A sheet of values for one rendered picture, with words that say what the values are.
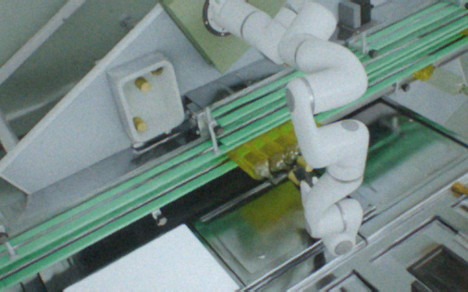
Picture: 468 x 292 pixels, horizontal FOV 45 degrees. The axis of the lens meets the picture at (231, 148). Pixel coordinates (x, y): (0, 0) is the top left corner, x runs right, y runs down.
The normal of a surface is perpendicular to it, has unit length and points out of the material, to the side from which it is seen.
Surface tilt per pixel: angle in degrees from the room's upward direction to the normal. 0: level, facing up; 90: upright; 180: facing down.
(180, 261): 90
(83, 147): 0
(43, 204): 90
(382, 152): 90
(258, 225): 90
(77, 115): 0
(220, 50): 1
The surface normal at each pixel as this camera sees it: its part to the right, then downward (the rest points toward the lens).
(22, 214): -0.15, -0.78
